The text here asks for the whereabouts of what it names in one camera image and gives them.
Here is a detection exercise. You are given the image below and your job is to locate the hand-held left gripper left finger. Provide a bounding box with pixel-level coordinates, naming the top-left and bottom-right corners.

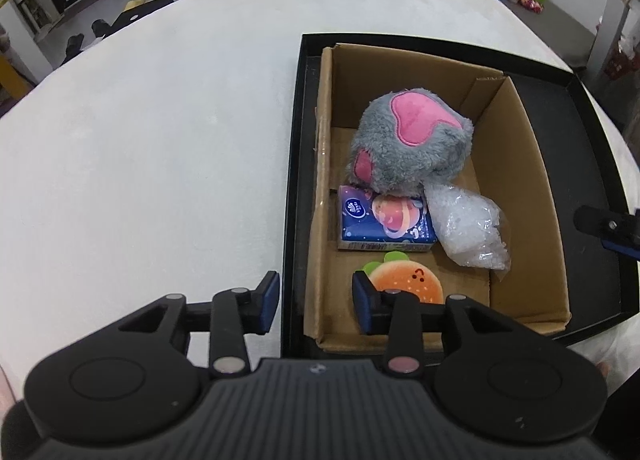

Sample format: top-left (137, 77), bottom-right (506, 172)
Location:
top-left (116, 270), bottom-right (281, 374)

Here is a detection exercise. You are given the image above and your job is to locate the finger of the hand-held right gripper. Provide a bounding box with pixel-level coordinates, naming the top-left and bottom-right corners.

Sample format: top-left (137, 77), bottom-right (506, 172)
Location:
top-left (574, 205), bottom-right (640, 262)

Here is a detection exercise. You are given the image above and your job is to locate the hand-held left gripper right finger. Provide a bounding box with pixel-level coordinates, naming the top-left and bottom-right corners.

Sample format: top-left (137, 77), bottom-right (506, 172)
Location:
top-left (351, 270), bottom-right (526, 376)

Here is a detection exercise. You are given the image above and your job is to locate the orange burger plush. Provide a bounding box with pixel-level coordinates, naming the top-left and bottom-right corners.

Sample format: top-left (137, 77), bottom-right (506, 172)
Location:
top-left (362, 251), bottom-right (445, 306)

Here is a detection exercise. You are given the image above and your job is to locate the brown cardboard box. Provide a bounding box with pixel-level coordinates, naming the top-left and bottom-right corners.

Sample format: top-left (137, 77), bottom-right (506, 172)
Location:
top-left (302, 43), bottom-right (573, 353)

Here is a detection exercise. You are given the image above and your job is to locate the black shallow tray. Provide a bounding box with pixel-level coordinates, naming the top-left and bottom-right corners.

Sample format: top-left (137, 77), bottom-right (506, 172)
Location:
top-left (280, 32), bottom-right (640, 357)

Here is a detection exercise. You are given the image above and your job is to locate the blue tissue packet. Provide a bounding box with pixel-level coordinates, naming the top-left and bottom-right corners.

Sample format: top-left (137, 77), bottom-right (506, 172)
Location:
top-left (336, 184), bottom-right (438, 252)

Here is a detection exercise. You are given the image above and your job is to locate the clear plastic bag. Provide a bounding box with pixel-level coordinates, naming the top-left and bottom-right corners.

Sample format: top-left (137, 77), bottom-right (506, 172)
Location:
top-left (425, 183), bottom-right (512, 273)

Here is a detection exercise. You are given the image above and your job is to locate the grey pink plush toy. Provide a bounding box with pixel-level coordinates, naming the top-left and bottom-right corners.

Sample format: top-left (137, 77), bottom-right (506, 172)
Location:
top-left (345, 90), bottom-right (475, 193)

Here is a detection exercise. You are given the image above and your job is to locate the black top desk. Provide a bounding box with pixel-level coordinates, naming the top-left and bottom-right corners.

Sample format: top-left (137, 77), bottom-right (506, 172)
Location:
top-left (585, 0), bottom-right (640, 86)

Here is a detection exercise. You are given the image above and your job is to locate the black flat case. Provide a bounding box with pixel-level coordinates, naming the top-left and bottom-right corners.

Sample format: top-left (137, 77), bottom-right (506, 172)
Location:
top-left (107, 0), bottom-right (176, 34)

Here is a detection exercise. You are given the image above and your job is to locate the yellow table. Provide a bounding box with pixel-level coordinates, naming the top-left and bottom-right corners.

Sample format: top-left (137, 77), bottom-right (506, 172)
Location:
top-left (0, 0), bottom-right (41, 101)

